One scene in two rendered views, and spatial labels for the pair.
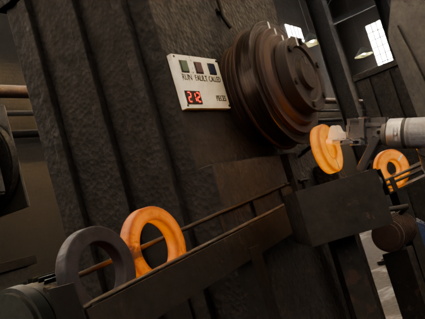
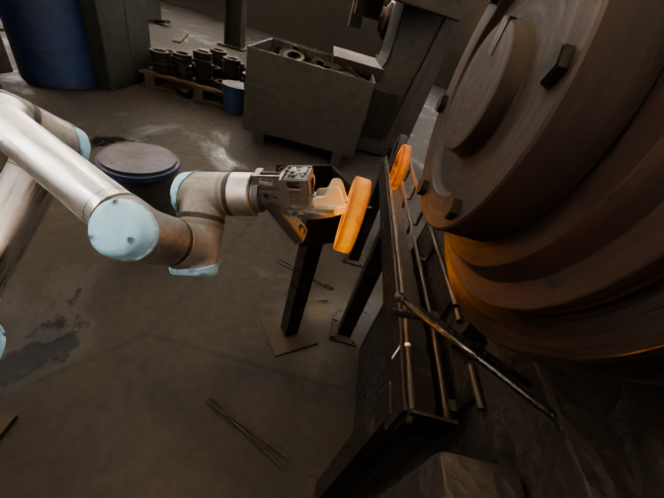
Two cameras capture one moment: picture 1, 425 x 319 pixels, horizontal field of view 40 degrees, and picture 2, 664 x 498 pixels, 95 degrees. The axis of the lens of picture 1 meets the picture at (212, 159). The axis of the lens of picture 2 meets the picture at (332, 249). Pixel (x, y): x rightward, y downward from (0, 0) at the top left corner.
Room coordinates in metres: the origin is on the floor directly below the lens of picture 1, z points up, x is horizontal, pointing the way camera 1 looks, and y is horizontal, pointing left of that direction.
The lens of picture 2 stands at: (2.25, -0.69, 1.15)
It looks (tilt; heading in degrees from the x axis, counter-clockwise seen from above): 38 degrees down; 144
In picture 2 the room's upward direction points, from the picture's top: 18 degrees clockwise
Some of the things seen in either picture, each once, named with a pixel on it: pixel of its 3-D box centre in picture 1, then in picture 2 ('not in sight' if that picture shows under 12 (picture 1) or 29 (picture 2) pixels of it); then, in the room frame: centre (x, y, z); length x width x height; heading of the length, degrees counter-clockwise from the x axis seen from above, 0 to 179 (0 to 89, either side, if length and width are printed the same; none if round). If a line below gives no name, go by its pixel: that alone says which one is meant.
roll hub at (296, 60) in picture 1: (301, 75); (498, 98); (2.03, -0.39, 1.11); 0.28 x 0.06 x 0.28; 147
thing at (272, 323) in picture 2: (367, 318); (301, 269); (1.53, -0.27, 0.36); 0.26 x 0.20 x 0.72; 2
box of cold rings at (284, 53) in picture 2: not in sight; (310, 99); (-0.59, 0.62, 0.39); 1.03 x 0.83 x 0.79; 61
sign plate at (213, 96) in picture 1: (200, 83); not in sight; (1.86, -0.03, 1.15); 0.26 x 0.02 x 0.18; 147
